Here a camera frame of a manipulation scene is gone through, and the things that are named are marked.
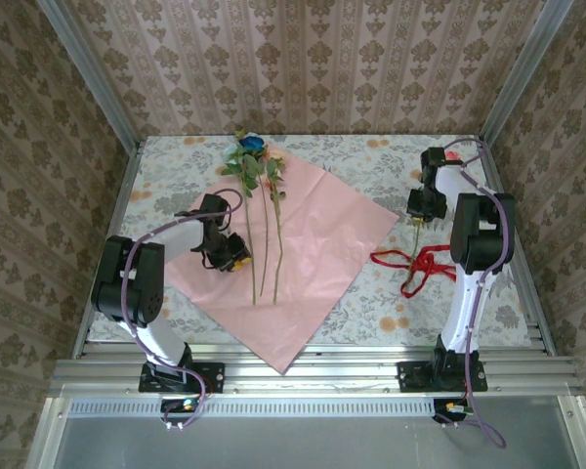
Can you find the light blue fake flower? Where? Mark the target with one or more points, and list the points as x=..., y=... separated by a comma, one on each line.
x=233, y=152

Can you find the purple and pink wrapping paper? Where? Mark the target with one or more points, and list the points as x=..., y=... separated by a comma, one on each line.
x=312, y=254

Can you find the peach fake flower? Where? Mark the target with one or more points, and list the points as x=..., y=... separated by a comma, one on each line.
x=276, y=156

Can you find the red ribbon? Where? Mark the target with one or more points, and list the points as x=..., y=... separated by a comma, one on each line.
x=427, y=259

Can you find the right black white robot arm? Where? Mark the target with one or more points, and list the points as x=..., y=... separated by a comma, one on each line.
x=478, y=234

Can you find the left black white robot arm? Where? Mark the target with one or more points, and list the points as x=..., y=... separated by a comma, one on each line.
x=127, y=283

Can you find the floral patterned table mat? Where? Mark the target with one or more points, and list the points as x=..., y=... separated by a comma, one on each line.
x=371, y=166

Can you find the small black controller board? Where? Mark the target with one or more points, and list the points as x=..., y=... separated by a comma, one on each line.
x=180, y=404
x=451, y=409

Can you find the grey metal panel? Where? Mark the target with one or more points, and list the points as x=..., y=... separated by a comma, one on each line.
x=298, y=444

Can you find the aluminium side rail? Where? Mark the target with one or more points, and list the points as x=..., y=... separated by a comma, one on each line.
x=109, y=244
x=532, y=298

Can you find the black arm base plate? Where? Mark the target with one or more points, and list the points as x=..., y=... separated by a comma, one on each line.
x=215, y=376
x=410, y=378

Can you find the aluminium corner post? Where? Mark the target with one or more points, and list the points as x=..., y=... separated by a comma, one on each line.
x=521, y=73
x=94, y=73

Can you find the aluminium front rail beam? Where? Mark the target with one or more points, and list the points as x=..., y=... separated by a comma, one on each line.
x=312, y=371

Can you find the aluminium lower frame leg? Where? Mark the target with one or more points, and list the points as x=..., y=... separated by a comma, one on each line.
x=581, y=439
x=46, y=439

